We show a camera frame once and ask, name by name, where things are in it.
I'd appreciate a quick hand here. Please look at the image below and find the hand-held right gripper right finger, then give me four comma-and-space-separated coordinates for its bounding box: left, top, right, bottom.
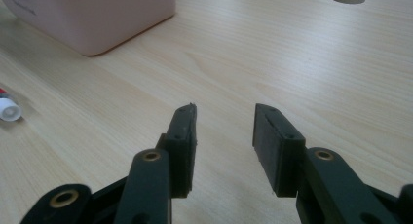
252, 102, 307, 199

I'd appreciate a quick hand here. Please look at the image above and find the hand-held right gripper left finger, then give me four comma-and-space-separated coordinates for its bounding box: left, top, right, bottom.
157, 102, 199, 199

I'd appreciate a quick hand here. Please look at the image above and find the pink plastic storage box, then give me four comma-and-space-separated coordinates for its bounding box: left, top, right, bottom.
0, 0, 177, 57

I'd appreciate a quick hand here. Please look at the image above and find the red and white ointment tube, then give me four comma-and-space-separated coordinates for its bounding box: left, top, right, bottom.
0, 87, 23, 123

